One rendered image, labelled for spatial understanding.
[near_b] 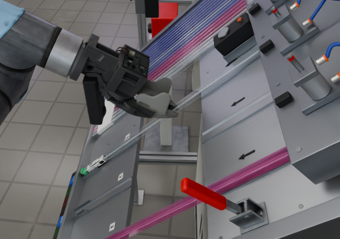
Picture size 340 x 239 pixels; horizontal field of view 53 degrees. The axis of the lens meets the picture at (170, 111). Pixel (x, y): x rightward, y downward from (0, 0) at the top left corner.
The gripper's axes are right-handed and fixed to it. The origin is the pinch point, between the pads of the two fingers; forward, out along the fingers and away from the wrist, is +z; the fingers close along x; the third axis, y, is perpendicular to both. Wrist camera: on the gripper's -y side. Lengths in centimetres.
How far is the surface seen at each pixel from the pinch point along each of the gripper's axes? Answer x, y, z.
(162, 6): 78, -17, 3
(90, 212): -12.6, -23.1, -5.0
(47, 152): 66, -115, -10
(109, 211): -15.2, -16.3, -3.2
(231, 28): 5.1, 19.0, 1.3
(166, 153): 41, -55, 29
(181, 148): 70, -78, 50
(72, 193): -6.2, -28.6, -8.5
